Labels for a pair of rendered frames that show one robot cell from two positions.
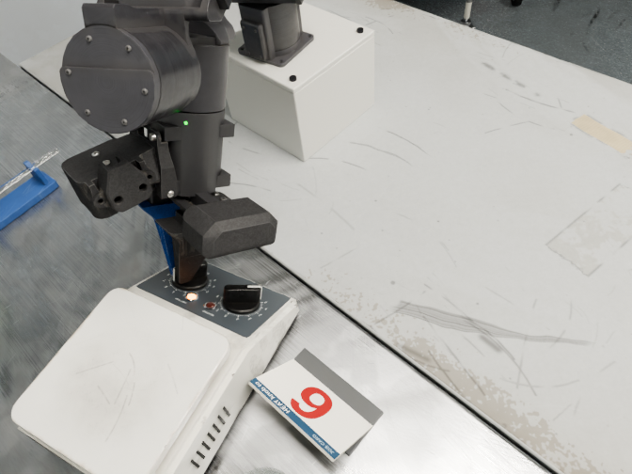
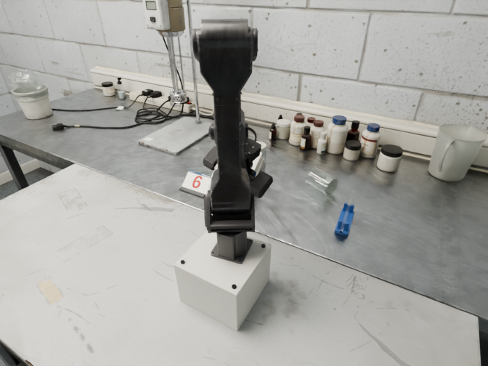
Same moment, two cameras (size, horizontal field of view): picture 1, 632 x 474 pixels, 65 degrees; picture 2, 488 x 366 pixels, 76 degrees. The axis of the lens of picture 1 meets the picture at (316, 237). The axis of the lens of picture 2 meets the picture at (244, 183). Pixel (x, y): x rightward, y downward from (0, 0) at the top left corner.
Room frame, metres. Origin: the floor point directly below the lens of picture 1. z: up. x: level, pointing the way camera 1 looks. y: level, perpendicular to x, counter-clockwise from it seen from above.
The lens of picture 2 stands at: (0.94, -0.12, 1.45)
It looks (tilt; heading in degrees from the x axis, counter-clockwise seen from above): 33 degrees down; 160
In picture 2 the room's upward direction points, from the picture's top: straight up
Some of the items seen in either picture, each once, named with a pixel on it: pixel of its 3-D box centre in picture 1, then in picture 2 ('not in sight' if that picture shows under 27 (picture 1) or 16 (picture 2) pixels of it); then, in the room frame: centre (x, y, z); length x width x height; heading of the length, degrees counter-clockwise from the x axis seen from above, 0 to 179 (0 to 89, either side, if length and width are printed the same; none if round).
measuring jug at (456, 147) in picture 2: not in sight; (451, 155); (0.34, 0.80, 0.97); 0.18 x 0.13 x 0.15; 110
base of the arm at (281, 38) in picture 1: (271, 22); (232, 235); (0.52, 0.01, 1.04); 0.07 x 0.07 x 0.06; 49
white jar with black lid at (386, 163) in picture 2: not in sight; (389, 157); (0.24, 0.66, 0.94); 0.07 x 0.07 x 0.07
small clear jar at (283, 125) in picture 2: not in sight; (283, 129); (-0.11, 0.43, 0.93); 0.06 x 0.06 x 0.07
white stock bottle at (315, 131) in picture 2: not in sight; (316, 133); (0.01, 0.52, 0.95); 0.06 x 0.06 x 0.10
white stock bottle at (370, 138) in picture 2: not in sight; (370, 140); (0.13, 0.66, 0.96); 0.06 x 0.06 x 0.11
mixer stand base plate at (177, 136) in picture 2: not in sight; (181, 133); (-0.27, 0.05, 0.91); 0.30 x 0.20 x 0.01; 130
